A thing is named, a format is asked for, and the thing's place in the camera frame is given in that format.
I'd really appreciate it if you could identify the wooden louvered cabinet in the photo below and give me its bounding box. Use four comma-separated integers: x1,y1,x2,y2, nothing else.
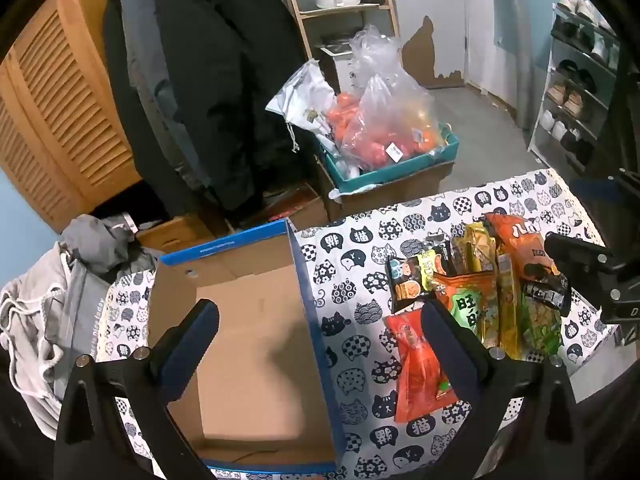
0,0,147,235

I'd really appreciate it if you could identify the small brown cardboard box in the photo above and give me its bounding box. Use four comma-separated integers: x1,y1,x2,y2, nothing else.
135,214,222,257

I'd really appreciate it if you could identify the yellow orange long snack packet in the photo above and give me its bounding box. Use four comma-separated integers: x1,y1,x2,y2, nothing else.
492,252,526,361

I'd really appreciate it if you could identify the grey jacket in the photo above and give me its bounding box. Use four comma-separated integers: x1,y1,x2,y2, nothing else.
119,0,211,188

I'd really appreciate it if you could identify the black coat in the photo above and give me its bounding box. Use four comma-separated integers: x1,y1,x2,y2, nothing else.
150,0,307,211

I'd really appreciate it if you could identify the white plastic bag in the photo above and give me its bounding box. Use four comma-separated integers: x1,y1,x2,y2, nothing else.
265,59,342,138

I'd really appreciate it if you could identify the black orange snack packet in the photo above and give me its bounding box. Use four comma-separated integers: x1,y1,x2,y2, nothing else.
422,232,458,278

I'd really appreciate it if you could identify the open cardboard box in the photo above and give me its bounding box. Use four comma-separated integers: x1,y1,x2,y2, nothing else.
260,184,331,233

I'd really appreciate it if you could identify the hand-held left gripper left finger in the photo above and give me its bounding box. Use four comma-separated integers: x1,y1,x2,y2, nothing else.
52,299,221,480

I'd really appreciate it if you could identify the clear plastic bag of oranges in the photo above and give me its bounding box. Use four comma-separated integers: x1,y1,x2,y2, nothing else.
339,74,442,162

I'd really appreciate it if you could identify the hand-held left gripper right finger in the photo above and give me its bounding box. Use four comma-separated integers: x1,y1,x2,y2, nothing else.
421,299,590,480

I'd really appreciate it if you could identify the large orange snack packet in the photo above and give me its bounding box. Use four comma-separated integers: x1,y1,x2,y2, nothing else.
482,212,561,281

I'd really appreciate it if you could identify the blue-rimmed cardboard box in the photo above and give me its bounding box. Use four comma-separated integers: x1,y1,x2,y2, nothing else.
147,217,348,476

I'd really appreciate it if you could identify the wooden shelf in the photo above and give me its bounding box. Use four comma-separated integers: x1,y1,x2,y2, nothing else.
277,0,401,77

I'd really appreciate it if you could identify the orange green snack packet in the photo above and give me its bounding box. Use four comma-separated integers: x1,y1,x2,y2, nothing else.
432,270,501,351

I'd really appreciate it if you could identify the grey printed garment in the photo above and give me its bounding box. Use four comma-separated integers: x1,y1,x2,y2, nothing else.
52,260,151,403

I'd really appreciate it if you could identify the red orange snack packet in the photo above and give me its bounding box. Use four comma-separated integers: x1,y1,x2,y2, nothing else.
385,307,473,423

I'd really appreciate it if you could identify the large brown cardboard box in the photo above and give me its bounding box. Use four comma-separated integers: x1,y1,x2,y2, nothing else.
315,155,456,222

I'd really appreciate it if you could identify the group of shoes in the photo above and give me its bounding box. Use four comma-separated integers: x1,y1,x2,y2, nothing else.
537,0,621,161

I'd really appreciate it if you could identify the empty clear plastic bag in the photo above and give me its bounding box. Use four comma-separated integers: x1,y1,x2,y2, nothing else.
349,24,402,83

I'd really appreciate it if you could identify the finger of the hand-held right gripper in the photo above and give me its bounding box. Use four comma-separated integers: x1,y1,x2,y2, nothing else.
544,231,609,274
571,171,640,247

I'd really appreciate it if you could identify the grey shoe rack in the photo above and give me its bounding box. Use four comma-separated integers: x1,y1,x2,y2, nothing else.
527,2,626,177

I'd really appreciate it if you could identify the dark grey cloth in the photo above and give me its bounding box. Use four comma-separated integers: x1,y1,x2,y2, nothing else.
60,214,166,286

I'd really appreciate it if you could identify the small black snack packet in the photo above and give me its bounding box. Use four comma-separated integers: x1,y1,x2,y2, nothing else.
522,275,571,316

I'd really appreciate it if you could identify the teal box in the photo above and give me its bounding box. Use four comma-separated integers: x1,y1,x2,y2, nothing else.
315,120,461,194

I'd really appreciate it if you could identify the cat print tablecloth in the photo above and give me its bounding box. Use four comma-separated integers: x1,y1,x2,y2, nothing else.
95,167,626,480

